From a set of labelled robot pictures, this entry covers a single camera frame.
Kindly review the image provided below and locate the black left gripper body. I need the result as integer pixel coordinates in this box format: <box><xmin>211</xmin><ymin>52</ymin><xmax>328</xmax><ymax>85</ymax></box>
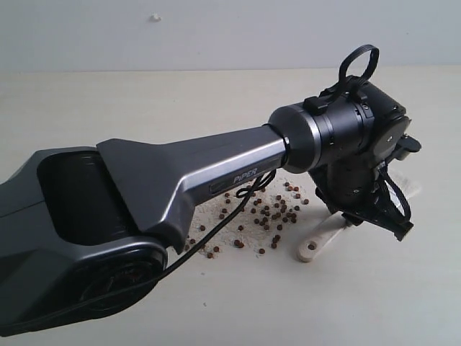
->
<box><xmin>310</xmin><ymin>135</ymin><xmax>421</xmax><ymax>241</ymax></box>

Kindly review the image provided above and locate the wooden paint brush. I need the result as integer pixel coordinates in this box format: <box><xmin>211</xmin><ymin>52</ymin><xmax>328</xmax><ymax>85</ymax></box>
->
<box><xmin>295</xmin><ymin>169</ymin><xmax>422</xmax><ymax>263</ymax></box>

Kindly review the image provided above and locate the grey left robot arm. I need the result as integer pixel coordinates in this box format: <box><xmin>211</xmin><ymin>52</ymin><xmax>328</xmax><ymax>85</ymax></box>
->
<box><xmin>1</xmin><ymin>77</ymin><xmax>421</xmax><ymax>337</ymax></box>

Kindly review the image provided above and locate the pile of pellets and crumbs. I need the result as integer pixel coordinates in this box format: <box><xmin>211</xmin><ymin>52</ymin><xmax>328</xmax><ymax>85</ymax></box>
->
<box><xmin>184</xmin><ymin>179</ymin><xmax>310</xmax><ymax>259</ymax></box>

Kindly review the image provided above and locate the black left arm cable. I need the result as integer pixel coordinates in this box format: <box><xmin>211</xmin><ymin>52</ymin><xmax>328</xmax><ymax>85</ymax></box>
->
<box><xmin>0</xmin><ymin>43</ymin><xmax>381</xmax><ymax>325</ymax></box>

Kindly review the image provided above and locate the white wall bump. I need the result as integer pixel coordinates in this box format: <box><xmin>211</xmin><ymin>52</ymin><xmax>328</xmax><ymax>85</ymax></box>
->
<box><xmin>150</xmin><ymin>13</ymin><xmax>162</xmax><ymax>22</ymax></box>

